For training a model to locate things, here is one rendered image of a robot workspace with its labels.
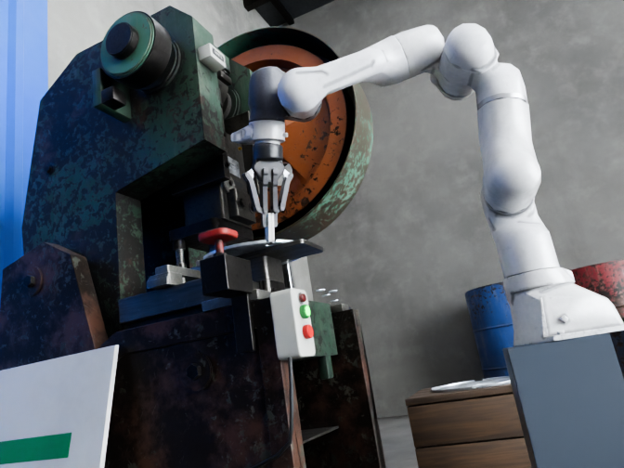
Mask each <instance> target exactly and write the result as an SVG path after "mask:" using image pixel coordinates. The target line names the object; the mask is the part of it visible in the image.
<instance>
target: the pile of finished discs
mask: <svg viewBox="0 0 624 468"><path fill-rule="evenodd" d="M510 383H511V381H510V377H509V376H502V377H494V378H486V379H483V381H477V382H475V380H472V381H467V382H460V383H451V384H446V385H441V386H437V387H434V388H431V392H434V393H441V392H454V391H462V390H471V389H476V388H485V387H490V386H497V385H503V384H510Z"/></svg>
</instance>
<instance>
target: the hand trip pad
mask: <svg viewBox="0 0 624 468"><path fill-rule="evenodd" d="M198 237H199V242H202V243H205V244H209V245H215V252H216V253H222V252H224V247H223V243H224V242H228V241H234V240H235V239H237V238H238V232H237V231H236V230H233V229H230V228H228V227H219V228H216V229H212V230H209V231H206V232H203V233H201V234H199V236H198Z"/></svg>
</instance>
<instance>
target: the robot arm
mask: <svg viewBox="0 0 624 468"><path fill-rule="evenodd" d="M498 56H499V52H498V51H497V49H496V48H495V46H494V45H493V42H492V39H491V36H490V35H489V34H488V32H487V31H486V29H485V28H483V27H481V26H479V25H477V24H475V23H464V24H462V25H460V26H458V27H456V28H455V29H453V31H452V32H451V33H450V34H449V36H448V39H447V41H446V43H445V42H444V37H443V36H442V34H441V33H440V31H439V30H438V29H437V27H435V26H434V25H424V26H421V27H417V28H414V29H410V30H407V31H404V32H400V33H398V34H396V35H394V36H389V37H388V38H386V39H384V40H382V41H381V42H379V43H376V44H374V45H371V46H369V47H367V48H365V49H363V50H361V51H359V52H357V53H354V54H351V55H349V56H346V57H343V58H338V59H337V60H334V61H331V62H328V63H325V64H323V65H320V66H317V67H305V68H294V69H291V70H289V71H287V72H284V71H282V70H281V69H279V68H278V67H270V66H269V67H265V68H260V69H258V70H256V71H254V72H253V73H252V75H251V78H250V83H249V98H248V105H249V109H250V113H251V115H250V121H249V125H247V126H246V127H244V128H242V129H241V130H239V131H237V132H234V133H232V134H231V141H232V142H235V143H239V144H242V145H253V164H252V166H251V170H249V171H248V172H246V173H243V174H242V177H243V178H244V180H245V182H246V184H247V187H248V190H249V194H250V198H251V202H252V206H253V210H254V211H255V212H257V213H260V214H261V226H262V228H265V240H266V241H275V233H274V227H276V226H277V225H278V213H279V212H281V211H284V209H285V205H286V201H287V196H288V191H289V186H290V182H291V180H292V179H293V173H289V172H287V171H286V170H285V167H284V165H283V147H282V146H281V144H280V143H282V142H285V137H288V133H285V120H290V121H296V122H303V123H305V122H309V121H311V120H313V119H315V117H316V116H317V115H318V114H319V113H320V109H321V104H322V99H324V98H325V97H326V96H327V95H329V94H331V93H333V92H336V91H339V90H341V89H344V88H347V87H348V86H351V85H355V84H358V83H360V82H370V83H373V84H375V85H378V86H381V87H384V86H388V85H395V84H398V83H401V82H403V81H405V80H408V79H410V78H412V77H414V76H417V75H419V74H422V73H424V72H427V73H430V82H431V83H432V84H434V85H435V86H436V87H437V89H438V90H439V91H440V92H441V93H442V94H443V95H444V97H445V98H449V99H451V100H463V99H465V98H468V97H469V96H471V95H472V94H473V92H474V91H475V97H476V105H477V121H478V135H479V146H480V150H481V156H482V161H483V168H484V174H483V186H482V189H481V192H480V200H481V203H482V207H483V211H484V214H485V217H486V220H487V223H488V226H489V228H490V231H491V234H492V236H493V239H494V241H495V244H496V248H497V252H498V256H499V259H500V266H501V270H502V274H503V277H504V281H503V287H504V291H505V294H506V297H507V301H508V303H509V305H510V308H511V314H512V320H513V346H517V345H530V344H537V343H544V342H551V341H558V340H564V339H570V338H577V337H582V336H589V335H594V334H601V333H607V332H618V331H624V322H623V320H622V319H621V317H620V315H619V313H618V312H617V310H616V308H615V306H614V305H613V304H612V303H611V302H610V300H609V299H608V298H606V297H604V296H602V295H600V294H598V293H595V292H592V291H589V290H587V289H585V288H582V287H580V286H578V285H576V284H574V282H575V280H574V276H573V273H572V271H570V270H567V269H565V268H562V267H560V266H559V263H558V260H557V256H556V253H555V250H554V247H553V242H552V238H551V235H550V232H549V231H548V229H547V228H546V227H545V226H544V224H543V223H542V221H541V220H540V218H539V216H538V212H537V209H536V205H535V203H534V200H535V196H536V193H537V191H538V189H539V186H540V183H541V170H540V166H539V164H538V161H537V158H536V154H535V151H534V148H533V144H532V137H531V126H530V116H529V105H528V103H527V92H526V87H525V84H524V81H523V78H522V76H521V73H520V71H519V70H518V69H517V68H515V66H513V65H512V64H509V63H499V62H498V61H497V59H498ZM254 175H255V176H256V178H257V179H258V181H259V187H260V203H259V200H258V196H257V192H256V188H255V184H254V180H253V178H254ZM281 175H282V179H283V181H282V184H281V189H280V194H279V202H278V180H279V179H280V177H281ZM267 185H269V197H270V213H271V214H268V213H267V212H268V207H267Z"/></svg>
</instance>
